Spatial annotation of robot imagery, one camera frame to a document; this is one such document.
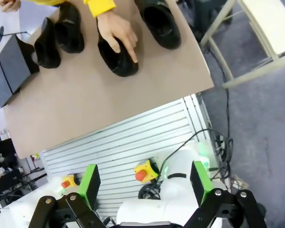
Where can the yellow red emergency stop button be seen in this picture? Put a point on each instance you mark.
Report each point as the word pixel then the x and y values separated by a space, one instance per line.
pixel 69 181
pixel 145 172

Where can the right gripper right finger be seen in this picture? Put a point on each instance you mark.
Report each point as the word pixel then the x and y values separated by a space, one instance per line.
pixel 202 185

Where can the person's left hand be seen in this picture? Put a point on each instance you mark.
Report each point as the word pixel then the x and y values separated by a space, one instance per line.
pixel 116 28

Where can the black leather shoe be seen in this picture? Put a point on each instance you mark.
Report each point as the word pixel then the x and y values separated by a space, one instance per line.
pixel 161 26
pixel 69 35
pixel 118 65
pixel 47 52

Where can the person's right hand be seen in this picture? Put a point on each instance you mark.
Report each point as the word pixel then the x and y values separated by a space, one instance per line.
pixel 8 4

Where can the white table with metal legs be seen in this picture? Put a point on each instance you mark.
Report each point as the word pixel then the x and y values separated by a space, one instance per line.
pixel 270 23

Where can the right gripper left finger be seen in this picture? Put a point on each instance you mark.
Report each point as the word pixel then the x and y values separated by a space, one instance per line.
pixel 85 185

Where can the black boom stand round base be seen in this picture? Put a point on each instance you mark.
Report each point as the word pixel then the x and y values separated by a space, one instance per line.
pixel 0 35

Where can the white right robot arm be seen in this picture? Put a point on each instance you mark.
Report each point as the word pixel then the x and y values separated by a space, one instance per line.
pixel 156 210

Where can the black equipment case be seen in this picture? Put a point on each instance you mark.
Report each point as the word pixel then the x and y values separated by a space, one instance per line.
pixel 2 152

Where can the person's left forearm yellow sleeve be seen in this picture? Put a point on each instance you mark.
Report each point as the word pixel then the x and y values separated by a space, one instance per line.
pixel 99 6

